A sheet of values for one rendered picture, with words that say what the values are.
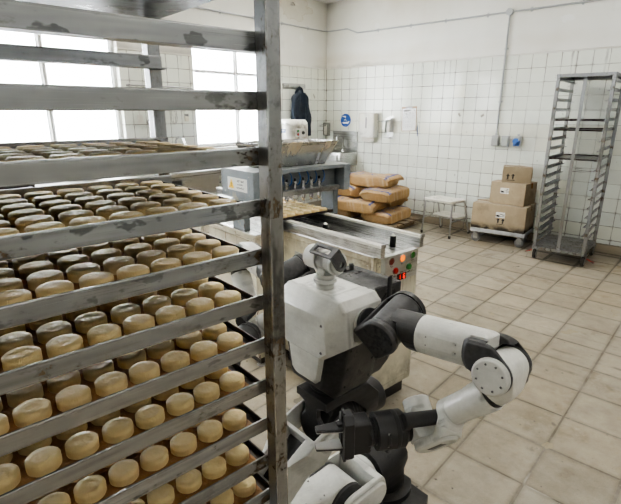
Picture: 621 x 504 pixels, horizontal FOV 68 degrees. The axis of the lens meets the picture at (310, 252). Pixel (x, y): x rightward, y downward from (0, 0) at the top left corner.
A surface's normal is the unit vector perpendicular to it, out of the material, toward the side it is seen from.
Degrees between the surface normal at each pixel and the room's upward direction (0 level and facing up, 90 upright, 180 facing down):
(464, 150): 90
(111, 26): 90
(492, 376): 83
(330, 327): 85
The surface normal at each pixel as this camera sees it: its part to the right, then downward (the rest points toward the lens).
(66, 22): 0.65, 0.22
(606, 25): -0.67, 0.22
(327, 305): -0.54, -0.54
